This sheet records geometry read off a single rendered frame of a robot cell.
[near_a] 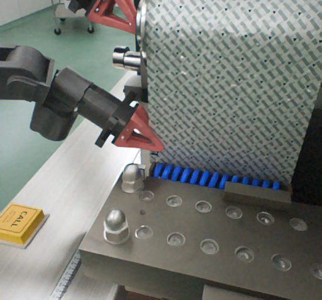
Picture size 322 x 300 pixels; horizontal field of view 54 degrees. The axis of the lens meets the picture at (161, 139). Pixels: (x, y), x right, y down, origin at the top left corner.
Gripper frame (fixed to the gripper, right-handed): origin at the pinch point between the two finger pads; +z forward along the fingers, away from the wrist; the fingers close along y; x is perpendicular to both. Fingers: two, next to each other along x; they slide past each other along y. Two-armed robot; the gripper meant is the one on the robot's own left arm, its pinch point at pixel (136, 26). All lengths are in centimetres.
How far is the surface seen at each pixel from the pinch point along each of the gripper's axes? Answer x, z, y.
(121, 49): -5.2, 0.1, -1.0
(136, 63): -5.1, 3.6, -0.3
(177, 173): -10.3, 20.6, 9.7
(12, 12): -279, -234, -411
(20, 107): -194, -67, -167
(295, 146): 5.5, 29.9, 7.0
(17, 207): -38.0, 3.7, 13.8
